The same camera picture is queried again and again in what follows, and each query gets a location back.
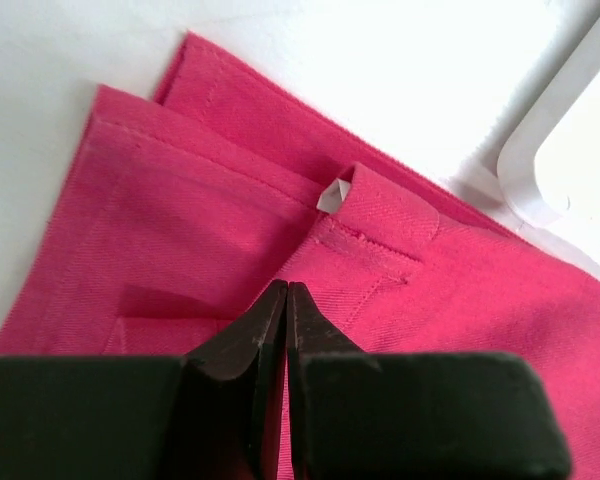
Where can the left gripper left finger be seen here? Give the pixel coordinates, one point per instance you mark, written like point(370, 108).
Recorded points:
point(213, 413)

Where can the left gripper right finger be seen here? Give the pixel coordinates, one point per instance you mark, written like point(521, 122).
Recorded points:
point(358, 415)

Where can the magenta trousers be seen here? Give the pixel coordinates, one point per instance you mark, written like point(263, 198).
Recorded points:
point(179, 210)

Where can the white clothes rack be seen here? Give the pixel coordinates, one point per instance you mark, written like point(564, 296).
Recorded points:
point(516, 166)

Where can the white garment label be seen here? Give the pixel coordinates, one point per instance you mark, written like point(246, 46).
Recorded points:
point(332, 198)

